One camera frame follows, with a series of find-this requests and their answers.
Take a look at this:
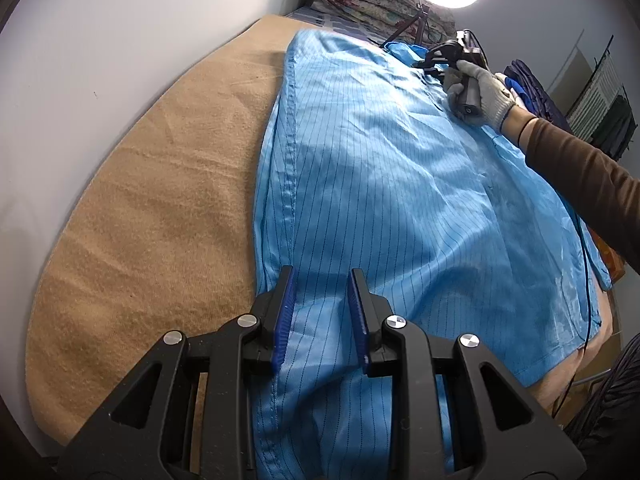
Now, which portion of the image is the tan blanket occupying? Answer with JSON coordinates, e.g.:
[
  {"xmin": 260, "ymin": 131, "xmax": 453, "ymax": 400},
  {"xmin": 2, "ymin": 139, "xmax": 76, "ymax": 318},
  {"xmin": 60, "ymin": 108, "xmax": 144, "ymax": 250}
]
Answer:
[{"xmin": 25, "ymin": 14, "xmax": 621, "ymax": 466}]

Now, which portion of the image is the white door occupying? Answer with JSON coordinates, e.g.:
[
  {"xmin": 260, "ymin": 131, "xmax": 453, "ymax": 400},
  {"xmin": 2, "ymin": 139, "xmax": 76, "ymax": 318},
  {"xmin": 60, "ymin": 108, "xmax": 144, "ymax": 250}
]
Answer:
[{"xmin": 545, "ymin": 30, "xmax": 608, "ymax": 111}]

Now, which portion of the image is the person's right hand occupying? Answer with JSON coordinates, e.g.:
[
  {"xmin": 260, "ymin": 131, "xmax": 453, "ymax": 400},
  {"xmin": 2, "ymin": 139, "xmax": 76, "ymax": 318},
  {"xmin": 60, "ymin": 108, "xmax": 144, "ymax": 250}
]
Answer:
[{"xmin": 442, "ymin": 60, "xmax": 531, "ymax": 133}]

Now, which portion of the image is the clothes drying rack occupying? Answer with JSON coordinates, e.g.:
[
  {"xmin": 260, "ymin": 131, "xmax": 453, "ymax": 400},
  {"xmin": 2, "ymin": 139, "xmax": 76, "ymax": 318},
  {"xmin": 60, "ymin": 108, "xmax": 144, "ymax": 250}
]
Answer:
[{"xmin": 565, "ymin": 35, "xmax": 640, "ymax": 161}]

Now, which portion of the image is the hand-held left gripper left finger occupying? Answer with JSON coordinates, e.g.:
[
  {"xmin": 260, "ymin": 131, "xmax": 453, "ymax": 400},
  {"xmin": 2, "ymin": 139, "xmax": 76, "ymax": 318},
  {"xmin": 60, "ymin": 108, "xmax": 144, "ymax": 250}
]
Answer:
[{"xmin": 56, "ymin": 265, "xmax": 297, "ymax": 480}]

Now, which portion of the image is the orange box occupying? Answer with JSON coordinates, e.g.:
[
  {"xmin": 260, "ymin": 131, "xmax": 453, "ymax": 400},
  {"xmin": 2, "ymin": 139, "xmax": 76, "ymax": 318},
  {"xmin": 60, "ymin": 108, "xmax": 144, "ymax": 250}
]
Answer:
[{"xmin": 597, "ymin": 240, "xmax": 626, "ymax": 281}]

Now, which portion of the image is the black tripod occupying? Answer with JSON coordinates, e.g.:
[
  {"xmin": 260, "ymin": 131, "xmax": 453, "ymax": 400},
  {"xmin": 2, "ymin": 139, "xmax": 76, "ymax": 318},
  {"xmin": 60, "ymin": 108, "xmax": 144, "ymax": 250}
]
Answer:
[{"xmin": 385, "ymin": 2, "xmax": 436, "ymax": 53}]

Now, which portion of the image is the blue checkered bedsheet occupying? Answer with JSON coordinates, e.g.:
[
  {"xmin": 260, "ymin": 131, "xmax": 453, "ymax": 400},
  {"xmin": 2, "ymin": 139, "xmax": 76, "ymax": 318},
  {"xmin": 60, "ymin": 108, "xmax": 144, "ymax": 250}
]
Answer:
[{"xmin": 285, "ymin": 5, "xmax": 391, "ymax": 46}]

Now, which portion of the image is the black cable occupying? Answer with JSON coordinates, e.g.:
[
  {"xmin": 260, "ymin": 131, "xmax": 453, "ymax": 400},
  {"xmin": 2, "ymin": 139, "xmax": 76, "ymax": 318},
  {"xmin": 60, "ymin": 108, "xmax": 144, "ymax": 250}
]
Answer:
[{"xmin": 550, "ymin": 200, "xmax": 601, "ymax": 416}]

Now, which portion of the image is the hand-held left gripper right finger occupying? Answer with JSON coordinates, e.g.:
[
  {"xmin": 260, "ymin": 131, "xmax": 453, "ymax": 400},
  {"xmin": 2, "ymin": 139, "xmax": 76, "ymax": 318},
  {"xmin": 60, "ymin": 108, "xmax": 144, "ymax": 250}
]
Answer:
[{"xmin": 347, "ymin": 267, "xmax": 587, "ymax": 480}]

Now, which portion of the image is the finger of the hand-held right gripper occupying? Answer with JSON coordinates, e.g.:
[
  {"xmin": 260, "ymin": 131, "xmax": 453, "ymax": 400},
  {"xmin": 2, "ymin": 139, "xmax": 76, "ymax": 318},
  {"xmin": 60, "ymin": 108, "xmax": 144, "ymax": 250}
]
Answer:
[{"xmin": 412, "ymin": 56, "xmax": 447, "ymax": 74}]

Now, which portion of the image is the dark padded jacket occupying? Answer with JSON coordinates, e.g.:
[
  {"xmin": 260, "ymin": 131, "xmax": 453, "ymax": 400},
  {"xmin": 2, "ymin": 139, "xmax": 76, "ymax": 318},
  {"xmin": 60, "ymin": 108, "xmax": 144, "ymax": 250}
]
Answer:
[{"xmin": 562, "ymin": 332, "xmax": 640, "ymax": 456}]

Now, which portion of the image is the blue striped work coat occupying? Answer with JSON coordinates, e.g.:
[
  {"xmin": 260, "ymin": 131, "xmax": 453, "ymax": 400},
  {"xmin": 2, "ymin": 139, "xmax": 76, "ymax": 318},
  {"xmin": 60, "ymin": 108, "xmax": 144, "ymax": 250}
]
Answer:
[{"xmin": 252, "ymin": 27, "xmax": 613, "ymax": 480}]

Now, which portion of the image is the pile of dark folded clothes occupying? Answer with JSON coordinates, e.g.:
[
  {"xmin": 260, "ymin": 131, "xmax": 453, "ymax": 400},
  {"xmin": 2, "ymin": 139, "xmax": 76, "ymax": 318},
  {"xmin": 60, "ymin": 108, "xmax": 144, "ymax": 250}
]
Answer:
[{"xmin": 502, "ymin": 58, "xmax": 573, "ymax": 136}]

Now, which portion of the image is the person's right forearm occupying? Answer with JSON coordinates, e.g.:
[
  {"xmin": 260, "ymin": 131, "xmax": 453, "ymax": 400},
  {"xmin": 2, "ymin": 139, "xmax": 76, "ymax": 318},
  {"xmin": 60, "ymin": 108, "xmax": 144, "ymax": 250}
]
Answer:
[{"xmin": 500, "ymin": 110, "xmax": 640, "ymax": 256}]

